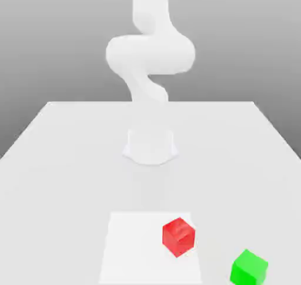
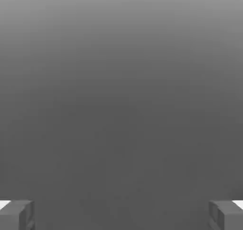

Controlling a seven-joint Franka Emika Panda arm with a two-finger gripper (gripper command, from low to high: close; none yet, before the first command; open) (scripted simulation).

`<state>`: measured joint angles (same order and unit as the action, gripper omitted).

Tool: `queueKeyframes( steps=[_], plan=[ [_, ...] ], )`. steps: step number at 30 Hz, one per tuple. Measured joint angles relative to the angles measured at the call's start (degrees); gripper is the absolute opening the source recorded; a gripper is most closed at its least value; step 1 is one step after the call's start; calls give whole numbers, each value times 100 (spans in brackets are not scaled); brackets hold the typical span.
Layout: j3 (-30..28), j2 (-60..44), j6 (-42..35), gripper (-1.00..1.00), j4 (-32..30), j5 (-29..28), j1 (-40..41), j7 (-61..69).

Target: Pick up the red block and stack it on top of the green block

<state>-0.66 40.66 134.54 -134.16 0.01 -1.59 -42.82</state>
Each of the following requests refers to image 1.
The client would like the small green cube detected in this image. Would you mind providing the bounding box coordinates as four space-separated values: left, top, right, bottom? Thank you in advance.
229 248 269 285

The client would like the small red cube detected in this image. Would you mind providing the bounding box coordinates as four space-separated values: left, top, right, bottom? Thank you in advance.
162 217 196 259

